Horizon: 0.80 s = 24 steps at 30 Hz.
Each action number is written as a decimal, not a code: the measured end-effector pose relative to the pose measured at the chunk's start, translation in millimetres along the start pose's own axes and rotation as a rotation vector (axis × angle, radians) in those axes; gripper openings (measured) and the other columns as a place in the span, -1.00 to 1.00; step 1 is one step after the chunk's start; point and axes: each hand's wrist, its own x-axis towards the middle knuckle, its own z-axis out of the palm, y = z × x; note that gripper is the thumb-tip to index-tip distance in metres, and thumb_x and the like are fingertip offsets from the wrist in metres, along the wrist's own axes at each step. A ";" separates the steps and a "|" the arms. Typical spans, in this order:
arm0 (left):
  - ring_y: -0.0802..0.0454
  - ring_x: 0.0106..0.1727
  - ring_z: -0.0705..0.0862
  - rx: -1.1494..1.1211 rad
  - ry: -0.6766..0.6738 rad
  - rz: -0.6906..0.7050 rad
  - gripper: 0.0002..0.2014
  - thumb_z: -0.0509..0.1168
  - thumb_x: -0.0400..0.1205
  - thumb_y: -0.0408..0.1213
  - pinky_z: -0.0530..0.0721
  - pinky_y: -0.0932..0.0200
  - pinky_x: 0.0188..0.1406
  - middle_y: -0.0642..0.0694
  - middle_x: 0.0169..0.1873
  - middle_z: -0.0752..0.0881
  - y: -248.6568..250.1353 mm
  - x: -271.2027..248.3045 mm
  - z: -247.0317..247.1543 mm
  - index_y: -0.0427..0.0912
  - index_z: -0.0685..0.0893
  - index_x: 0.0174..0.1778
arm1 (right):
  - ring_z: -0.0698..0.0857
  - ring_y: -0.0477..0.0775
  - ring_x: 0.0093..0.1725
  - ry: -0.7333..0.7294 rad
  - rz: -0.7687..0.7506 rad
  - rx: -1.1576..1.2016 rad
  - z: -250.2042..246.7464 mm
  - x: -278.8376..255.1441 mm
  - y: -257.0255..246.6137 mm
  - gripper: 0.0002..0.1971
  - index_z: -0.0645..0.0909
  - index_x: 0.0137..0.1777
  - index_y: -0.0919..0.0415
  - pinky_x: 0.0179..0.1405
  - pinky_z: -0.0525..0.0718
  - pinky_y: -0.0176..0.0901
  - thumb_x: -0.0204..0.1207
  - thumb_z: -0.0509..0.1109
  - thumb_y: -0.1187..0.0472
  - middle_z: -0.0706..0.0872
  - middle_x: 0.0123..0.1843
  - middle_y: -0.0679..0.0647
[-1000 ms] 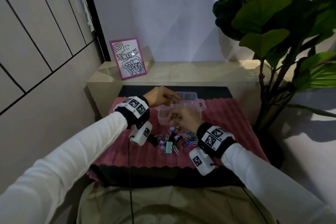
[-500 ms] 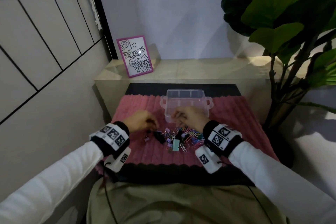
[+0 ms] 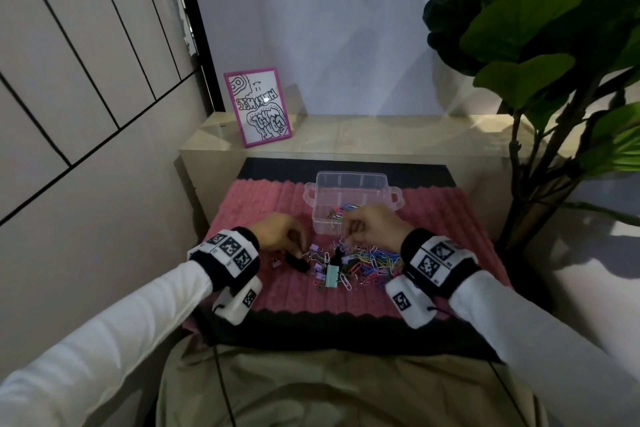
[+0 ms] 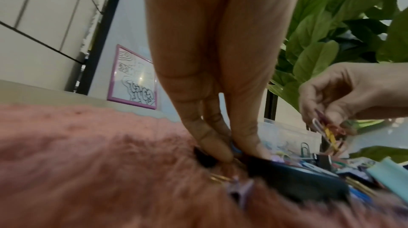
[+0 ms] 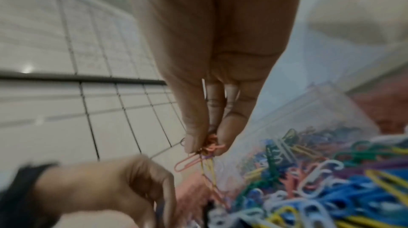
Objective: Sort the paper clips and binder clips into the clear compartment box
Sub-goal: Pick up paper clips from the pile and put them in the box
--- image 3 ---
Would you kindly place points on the person's left hand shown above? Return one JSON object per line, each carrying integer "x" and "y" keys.
{"x": 277, "y": 234}

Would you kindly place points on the person's right hand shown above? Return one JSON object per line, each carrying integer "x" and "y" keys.
{"x": 380, "y": 229}

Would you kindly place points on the black binder clip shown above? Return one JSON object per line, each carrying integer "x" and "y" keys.
{"x": 338, "y": 257}
{"x": 298, "y": 262}

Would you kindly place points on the pile of colourful paper clips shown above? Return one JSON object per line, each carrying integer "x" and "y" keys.
{"x": 372, "y": 264}
{"x": 340, "y": 212}

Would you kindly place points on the transparent storage box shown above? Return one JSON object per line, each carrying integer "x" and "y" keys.
{"x": 360, "y": 189}

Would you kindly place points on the mint green binder clip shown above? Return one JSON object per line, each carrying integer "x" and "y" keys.
{"x": 333, "y": 276}

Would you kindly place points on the person's right forearm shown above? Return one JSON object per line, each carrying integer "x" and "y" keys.
{"x": 550, "y": 356}

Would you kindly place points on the person's left forearm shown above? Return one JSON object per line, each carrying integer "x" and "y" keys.
{"x": 90, "y": 356}

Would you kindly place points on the person's olive trousers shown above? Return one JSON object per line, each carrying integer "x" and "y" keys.
{"x": 350, "y": 386}

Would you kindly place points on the black left wristband with markers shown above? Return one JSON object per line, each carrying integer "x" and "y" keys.
{"x": 227, "y": 256}

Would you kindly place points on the black wristband with markers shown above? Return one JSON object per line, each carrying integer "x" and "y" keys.
{"x": 227, "y": 256}
{"x": 437, "y": 261}

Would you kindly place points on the black right wristband with markers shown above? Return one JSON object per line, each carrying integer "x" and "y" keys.
{"x": 437, "y": 261}

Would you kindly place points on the pink ribbed mat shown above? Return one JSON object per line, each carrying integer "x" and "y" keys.
{"x": 310, "y": 299}

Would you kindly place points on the beige wooden shelf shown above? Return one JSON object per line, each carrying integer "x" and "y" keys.
{"x": 400, "y": 134}

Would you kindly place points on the pink framed drawing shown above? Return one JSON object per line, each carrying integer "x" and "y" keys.
{"x": 257, "y": 106}

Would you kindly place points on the green leafy plant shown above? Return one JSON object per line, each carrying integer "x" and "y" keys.
{"x": 530, "y": 26}

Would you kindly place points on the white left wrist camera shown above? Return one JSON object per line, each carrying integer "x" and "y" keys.
{"x": 240, "y": 299}

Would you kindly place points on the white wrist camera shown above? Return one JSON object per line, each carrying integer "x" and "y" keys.
{"x": 240, "y": 299}
{"x": 407, "y": 301}

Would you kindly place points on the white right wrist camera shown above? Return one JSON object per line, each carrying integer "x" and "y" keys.
{"x": 407, "y": 301}

